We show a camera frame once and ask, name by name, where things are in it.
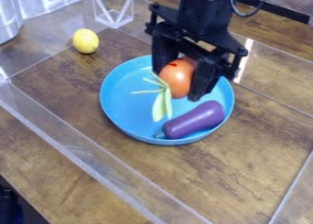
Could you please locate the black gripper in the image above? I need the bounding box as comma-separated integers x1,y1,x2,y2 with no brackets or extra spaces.
146,0,249,101

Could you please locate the orange toy carrot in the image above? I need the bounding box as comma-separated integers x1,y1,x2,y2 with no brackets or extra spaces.
132,56,196,122

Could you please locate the blue round tray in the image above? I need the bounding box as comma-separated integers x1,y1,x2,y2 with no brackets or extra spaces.
99,55,235,145

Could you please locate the purple toy eggplant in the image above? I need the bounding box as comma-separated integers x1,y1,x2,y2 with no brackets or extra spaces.
154,101,224,140

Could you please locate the yellow toy lemon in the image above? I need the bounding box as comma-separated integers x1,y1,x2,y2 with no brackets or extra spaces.
72,28,99,54

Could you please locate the grey white curtain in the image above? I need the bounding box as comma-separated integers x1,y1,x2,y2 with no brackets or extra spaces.
0,0,83,45

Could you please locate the clear acrylic corner bracket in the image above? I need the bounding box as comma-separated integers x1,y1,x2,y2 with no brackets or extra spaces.
92,0,133,29

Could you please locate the black cable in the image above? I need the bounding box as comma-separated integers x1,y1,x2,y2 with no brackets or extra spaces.
228,0,266,18

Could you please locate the clear acrylic enclosure wall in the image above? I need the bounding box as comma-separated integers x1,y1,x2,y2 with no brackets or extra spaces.
0,0,313,224

